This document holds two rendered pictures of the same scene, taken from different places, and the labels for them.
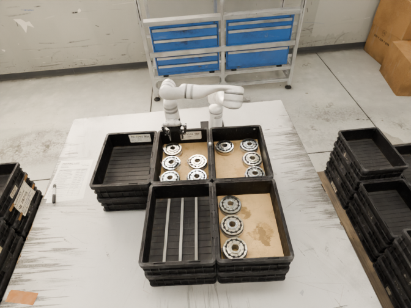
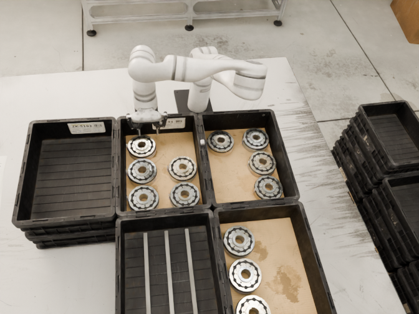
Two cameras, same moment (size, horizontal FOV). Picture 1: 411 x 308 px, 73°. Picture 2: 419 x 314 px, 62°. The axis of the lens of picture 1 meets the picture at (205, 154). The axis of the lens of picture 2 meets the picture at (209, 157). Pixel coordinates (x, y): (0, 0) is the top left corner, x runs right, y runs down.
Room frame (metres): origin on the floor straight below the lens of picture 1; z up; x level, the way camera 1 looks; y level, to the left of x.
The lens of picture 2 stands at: (0.39, 0.15, 1.94)
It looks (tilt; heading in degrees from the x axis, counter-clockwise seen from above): 56 degrees down; 343
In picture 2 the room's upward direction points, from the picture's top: 9 degrees clockwise
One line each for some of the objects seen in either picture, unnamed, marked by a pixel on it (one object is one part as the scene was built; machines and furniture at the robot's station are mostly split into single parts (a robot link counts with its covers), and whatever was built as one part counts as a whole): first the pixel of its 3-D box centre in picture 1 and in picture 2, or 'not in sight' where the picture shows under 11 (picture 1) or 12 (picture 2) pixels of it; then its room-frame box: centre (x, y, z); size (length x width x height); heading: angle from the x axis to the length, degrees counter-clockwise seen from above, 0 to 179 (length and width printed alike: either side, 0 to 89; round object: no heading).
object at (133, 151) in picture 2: (172, 148); (141, 145); (1.16, 0.19, 0.86); 0.10 x 0.10 x 0.01
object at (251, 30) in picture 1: (258, 43); not in sight; (3.02, -0.68, 0.60); 0.72 x 0.03 x 0.56; 92
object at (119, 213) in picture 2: (182, 154); (161, 160); (1.05, 0.12, 0.92); 0.40 x 0.30 x 0.02; 178
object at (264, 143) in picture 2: (249, 144); (255, 138); (1.15, -0.26, 0.86); 0.10 x 0.10 x 0.01
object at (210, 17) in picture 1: (222, 16); not in sight; (3.03, -0.27, 0.91); 1.70 x 0.10 x 0.05; 92
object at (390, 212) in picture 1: (387, 220); (409, 222); (0.91, -1.15, 0.31); 0.40 x 0.30 x 0.34; 2
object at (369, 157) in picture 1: (359, 168); (378, 154); (1.31, -1.13, 0.37); 0.40 x 0.30 x 0.45; 2
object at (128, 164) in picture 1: (128, 164); (73, 174); (1.06, 0.42, 0.87); 0.40 x 0.30 x 0.11; 178
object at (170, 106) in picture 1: (169, 95); (143, 72); (1.17, 0.16, 1.21); 0.09 x 0.07 x 0.15; 171
